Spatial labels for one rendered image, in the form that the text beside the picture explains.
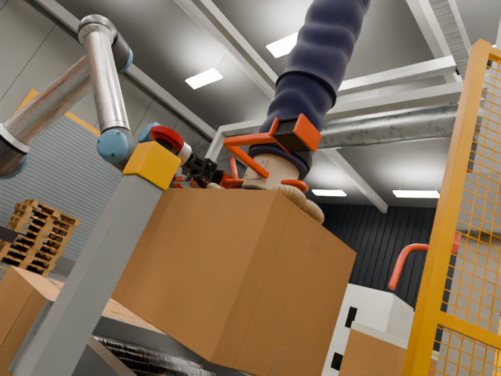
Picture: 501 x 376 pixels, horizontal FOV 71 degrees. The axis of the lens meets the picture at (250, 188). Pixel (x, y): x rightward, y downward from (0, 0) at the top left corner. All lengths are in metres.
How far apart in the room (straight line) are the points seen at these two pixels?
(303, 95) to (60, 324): 0.98
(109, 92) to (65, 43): 10.71
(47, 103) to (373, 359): 2.38
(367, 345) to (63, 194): 9.55
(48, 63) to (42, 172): 2.99
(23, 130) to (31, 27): 10.30
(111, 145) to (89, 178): 10.19
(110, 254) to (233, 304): 0.29
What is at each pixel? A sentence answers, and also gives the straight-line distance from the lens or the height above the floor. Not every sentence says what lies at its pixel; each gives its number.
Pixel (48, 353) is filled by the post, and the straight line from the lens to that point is 0.66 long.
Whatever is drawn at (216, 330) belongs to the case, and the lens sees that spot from 0.81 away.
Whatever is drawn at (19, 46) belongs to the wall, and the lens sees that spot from 11.59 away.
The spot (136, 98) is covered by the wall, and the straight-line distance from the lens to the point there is 12.23.
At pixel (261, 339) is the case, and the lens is 0.88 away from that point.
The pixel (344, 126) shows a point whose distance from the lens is 7.87.
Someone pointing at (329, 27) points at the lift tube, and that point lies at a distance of 1.46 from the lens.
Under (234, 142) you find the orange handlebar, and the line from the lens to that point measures 0.99.
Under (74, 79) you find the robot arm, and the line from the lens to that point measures 1.55.
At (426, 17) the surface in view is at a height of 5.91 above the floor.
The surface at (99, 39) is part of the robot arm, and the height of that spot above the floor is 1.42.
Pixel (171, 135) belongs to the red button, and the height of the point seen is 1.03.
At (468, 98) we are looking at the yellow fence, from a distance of 1.60.
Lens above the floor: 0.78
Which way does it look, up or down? 19 degrees up
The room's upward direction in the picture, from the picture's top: 22 degrees clockwise
